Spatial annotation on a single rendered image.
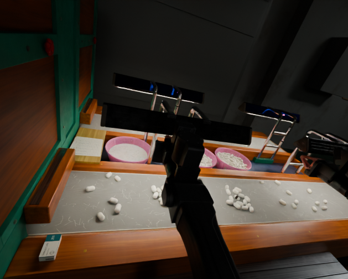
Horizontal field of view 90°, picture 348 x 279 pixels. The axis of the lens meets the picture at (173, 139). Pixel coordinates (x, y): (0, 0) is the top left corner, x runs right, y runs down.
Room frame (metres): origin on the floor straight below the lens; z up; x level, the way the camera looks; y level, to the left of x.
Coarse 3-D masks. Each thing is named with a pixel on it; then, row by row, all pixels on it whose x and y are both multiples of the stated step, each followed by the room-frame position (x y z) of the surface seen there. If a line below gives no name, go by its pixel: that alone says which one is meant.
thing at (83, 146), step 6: (78, 138) 0.78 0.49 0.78; (84, 138) 0.80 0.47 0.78; (90, 138) 0.81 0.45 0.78; (72, 144) 0.72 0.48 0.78; (78, 144) 0.73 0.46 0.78; (84, 144) 0.74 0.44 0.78; (90, 144) 0.76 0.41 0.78; (96, 144) 0.77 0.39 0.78; (78, 150) 0.69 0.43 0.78; (84, 150) 0.70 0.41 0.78; (90, 150) 0.71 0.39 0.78; (96, 150) 0.73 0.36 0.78; (96, 156) 0.68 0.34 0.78
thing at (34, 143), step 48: (0, 0) 0.35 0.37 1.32; (48, 0) 0.57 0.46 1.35; (96, 0) 1.34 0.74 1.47; (0, 48) 0.31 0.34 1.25; (0, 96) 0.30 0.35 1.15; (48, 96) 0.53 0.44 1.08; (0, 144) 0.27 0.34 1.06; (48, 144) 0.50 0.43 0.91; (0, 192) 0.25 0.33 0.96; (0, 240) 0.20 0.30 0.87
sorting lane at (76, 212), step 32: (64, 192) 0.47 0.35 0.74; (96, 192) 0.51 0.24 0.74; (128, 192) 0.56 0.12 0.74; (224, 192) 0.75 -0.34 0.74; (256, 192) 0.83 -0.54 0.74; (320, 192) 1.04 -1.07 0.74; (64, 224) 0.35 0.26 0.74; (96, 224) 0.38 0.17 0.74; (128, 224) 0.41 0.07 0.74; (160, 224) 0.45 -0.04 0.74; (224, 224) 0.54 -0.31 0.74
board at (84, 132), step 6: (78, 132) 0.84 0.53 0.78; (84, 132) 0.86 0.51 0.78; (90, 132) 0.88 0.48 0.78; (96, 132) 0.90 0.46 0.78; (102, 132) 0.92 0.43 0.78; (96, 138) 0.83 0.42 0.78; (102, 138) 0.85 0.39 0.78; (102, 144) 0.79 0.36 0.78; (78, 156) 0.64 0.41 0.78; (84, 156) 0.66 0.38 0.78; (90, 156) 0.67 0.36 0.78; (78, 162) 0.61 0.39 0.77; (84, 162) 0.62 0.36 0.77; (90, 162) 0.63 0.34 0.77; (96, 162) 0.64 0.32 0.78
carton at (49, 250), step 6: (60, 234) 0.29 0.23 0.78; (48, 240) 0.27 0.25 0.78; (54, 240) 0.27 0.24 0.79; (60, 240) 0.28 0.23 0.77; (48, 246) 0.25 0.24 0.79; (54, 246) 0.26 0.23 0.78; (42, 252) 0.24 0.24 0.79; (48, 252) 0.24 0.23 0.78; (54, 252) 0.25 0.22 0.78; (42, 258) 0.23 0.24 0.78; (48, 258) 0.23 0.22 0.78; (54, 258) 0.24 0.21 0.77
